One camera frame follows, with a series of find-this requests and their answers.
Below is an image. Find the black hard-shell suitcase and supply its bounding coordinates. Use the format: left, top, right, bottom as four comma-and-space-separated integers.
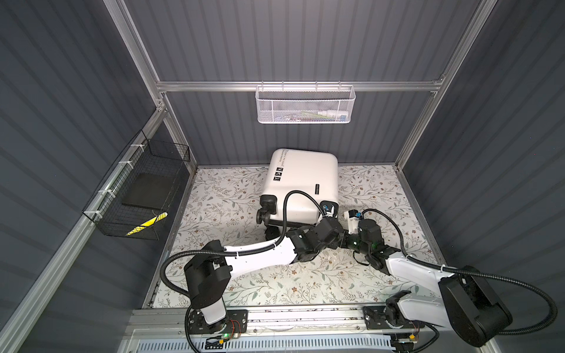
256, 149, 338, 241

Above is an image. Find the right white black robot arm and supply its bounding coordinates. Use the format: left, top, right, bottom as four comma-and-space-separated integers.
341, 213, 513, 347

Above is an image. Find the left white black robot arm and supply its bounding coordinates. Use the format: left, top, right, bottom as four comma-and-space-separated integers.
184, 217, 345, 329

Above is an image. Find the floral table cloth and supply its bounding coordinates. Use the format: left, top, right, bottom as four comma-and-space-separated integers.
172, 165, 441, 307

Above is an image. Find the white perforated vent panel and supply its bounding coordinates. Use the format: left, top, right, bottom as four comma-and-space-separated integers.
136, 337, 396, 353

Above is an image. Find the yellow black striped item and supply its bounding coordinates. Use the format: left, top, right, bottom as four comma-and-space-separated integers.
127, 212, 168, 236

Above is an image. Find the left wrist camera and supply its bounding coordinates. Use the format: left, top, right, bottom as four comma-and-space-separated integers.
320, 200, 339, 218

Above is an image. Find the white wire mesh basket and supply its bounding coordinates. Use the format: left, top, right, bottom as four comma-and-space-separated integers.
255, 85, 356, 124

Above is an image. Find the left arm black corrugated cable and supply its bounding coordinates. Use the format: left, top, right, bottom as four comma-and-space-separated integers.
159, 189, 325, 353

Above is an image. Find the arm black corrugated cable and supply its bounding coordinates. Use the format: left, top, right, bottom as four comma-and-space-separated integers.
159, 189, 325, 353
361, 208, 559, 336

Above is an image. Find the black wire mesh basket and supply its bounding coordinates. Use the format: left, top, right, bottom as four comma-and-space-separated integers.
83, 132, 191, 241

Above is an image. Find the aluminium mounting rail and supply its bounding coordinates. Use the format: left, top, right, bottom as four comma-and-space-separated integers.
122, 303, 385, 341

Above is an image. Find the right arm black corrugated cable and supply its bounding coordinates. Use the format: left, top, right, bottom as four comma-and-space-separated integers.
361, 208, 559, 336

